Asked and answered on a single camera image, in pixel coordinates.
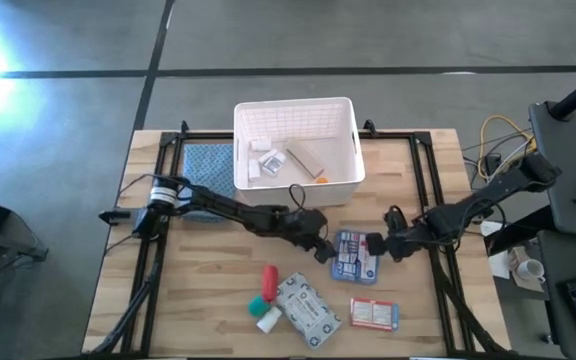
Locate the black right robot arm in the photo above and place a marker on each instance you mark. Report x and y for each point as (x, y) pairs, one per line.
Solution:
(493, 192)

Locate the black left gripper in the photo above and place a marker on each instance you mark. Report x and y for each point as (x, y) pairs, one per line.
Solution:
(303, 227)

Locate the black metal table frame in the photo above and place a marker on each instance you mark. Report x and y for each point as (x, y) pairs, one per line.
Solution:
(403, 135)

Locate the long beige bandage roll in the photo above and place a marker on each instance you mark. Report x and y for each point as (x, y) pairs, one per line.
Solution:
(305, 159)

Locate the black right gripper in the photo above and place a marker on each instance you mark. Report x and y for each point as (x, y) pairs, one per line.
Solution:
(403, 242)

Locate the black side desk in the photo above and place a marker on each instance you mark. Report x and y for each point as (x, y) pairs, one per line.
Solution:
(563, 140)

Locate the red medicine box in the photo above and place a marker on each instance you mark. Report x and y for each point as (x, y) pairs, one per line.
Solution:
(374, 314)

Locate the white cross-printed package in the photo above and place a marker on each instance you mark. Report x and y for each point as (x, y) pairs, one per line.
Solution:
(308, 310)

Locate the white paper sheet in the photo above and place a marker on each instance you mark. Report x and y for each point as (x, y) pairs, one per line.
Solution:
(497, 260)

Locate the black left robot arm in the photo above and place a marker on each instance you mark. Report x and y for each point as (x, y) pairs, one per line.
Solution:
(228, 210)

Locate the blue patterned cloth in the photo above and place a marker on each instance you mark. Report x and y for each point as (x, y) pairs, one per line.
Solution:
(208, 167)

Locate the white plastic basket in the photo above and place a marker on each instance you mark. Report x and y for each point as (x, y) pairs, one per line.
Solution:
(338, 195)

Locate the black power adapter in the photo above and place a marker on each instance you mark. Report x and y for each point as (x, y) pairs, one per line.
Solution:
(492, 162)

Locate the red bandage roll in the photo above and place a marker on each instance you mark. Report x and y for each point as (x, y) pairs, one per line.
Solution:
(269, 282)

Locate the blue first aid kit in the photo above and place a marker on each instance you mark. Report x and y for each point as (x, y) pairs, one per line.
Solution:
(353, 262)

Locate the white mug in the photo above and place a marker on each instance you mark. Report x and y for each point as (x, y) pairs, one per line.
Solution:
(530, 270)

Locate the small white bottle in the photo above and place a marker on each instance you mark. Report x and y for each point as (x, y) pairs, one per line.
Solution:
(269, 320)
(260, 145)
(254, 171)

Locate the small orange item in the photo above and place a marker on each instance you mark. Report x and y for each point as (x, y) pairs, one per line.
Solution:
(321, 180)

